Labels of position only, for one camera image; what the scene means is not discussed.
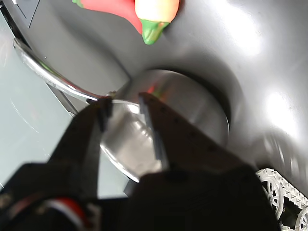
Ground orange toy carrot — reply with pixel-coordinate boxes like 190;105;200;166
134;0;180;46

